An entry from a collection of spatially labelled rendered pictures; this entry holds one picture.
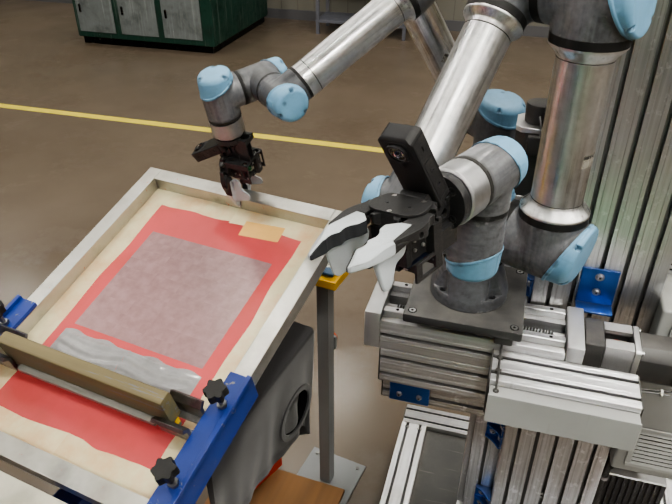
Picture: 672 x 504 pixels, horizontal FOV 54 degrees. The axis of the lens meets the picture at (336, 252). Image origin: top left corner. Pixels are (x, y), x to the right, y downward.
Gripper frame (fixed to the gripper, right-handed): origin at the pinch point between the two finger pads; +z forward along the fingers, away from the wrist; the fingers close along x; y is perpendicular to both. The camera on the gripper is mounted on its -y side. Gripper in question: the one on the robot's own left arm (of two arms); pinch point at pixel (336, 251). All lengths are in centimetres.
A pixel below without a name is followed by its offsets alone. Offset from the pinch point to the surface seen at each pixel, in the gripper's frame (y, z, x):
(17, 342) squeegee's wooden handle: 38, 7, 82
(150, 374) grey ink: 49, -8, 64
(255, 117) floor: 117, -316, 378
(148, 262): 39, -28, 88
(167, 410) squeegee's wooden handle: 46, -2, 49
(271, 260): 39, -44, 63
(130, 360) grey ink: 47, -8, 70
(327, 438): 132, -76, 88
